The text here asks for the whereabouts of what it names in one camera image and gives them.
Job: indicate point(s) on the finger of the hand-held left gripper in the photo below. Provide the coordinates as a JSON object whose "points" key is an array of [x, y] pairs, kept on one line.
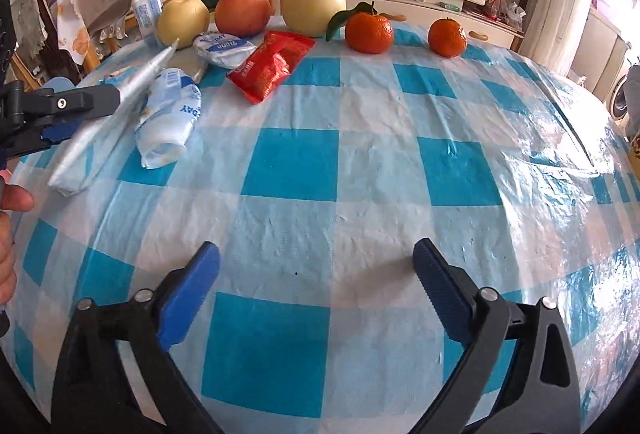
{"points": [[60, 132], [75, 103]]}

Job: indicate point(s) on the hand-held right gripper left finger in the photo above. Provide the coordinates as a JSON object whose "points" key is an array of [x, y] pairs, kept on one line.
{"points": [[190, 294]]}

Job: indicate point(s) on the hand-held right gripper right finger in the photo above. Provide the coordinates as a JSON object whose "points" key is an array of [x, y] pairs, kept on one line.
{"points": [[442, 289]]}

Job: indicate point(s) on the large white wipes pack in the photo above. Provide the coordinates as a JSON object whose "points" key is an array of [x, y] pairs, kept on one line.
{"points": [[125, 93]]}

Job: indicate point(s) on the small white blue wrapper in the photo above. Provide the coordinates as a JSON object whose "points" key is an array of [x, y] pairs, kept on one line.
{"points": [[222, 48]]}

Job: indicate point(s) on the small red packet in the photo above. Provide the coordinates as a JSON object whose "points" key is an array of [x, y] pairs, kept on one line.
{"points": [[270, 63]]}

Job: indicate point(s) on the person's left hand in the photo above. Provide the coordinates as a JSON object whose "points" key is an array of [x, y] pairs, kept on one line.
{"points": [[17, 201]]}

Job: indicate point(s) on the dark wooden chair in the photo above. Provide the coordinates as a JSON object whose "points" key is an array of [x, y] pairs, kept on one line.
{"points": [[52, 43]]}

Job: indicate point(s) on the white orange print cloth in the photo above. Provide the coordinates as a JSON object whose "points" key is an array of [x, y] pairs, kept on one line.
{"points": [[72, 33]]}

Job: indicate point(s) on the white plastic bottle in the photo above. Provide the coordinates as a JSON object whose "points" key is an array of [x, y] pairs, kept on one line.
{"points": [[146, 8]]}

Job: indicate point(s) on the blue white checkered tablecloth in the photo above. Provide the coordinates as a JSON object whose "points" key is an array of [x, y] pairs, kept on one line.
{"points": [[350, 194]]}

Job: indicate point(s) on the small yellow pear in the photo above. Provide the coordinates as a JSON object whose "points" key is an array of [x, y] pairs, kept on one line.
{"points": [[182, 21]]}

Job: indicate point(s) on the red apple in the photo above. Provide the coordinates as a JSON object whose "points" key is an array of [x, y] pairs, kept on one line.
{"points": [[243, 11]]}

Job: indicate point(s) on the small mandarin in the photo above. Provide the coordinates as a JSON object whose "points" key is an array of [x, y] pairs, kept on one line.
{"points": [[447, 37]]}

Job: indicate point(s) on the large yellow pear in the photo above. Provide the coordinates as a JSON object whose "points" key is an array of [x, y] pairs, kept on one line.
{"points": [[314, 6]]}

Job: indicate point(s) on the washing machine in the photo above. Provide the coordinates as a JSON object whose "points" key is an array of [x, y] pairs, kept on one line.
{"points": [[620, 93]]}

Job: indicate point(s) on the mandarin with green leaf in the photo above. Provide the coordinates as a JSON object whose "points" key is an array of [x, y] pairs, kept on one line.
{"points": [[369, 33]]}

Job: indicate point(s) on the cream tv cabinet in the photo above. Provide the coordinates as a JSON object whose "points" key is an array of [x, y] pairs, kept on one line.
{"points": [[400, 3]]}

